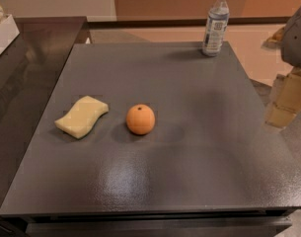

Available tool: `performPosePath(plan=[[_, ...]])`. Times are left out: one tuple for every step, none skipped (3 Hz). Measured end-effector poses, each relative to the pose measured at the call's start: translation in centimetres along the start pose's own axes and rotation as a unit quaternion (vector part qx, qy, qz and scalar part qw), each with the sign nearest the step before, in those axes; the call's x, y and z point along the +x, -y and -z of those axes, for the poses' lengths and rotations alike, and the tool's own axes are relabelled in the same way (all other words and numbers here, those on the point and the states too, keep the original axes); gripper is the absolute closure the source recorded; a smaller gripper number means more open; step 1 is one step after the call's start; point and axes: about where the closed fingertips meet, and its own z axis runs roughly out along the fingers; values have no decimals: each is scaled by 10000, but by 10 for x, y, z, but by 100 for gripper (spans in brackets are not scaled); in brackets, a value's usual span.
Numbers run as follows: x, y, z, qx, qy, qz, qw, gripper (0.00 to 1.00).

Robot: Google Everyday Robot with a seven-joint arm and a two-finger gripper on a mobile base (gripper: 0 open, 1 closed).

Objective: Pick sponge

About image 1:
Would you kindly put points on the yellow sponge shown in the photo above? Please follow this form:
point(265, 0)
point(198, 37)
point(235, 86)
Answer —
point(81, 118)

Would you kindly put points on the yellow cardboard boxes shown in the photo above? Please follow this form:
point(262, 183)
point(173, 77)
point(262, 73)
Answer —
point(284, 99)

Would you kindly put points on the dark side table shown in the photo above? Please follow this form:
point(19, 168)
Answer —
point(29, 69)

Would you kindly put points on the clear plastic water bottle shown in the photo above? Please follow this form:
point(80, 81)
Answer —
point(217, 21)

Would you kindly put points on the white box at left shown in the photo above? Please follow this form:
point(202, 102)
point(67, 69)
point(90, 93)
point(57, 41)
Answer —
point(8, 32)

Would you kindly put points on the orange fruit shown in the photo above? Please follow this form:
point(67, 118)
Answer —
point(140, 119)

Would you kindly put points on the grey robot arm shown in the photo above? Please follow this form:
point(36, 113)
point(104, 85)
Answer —
point(291, 41)

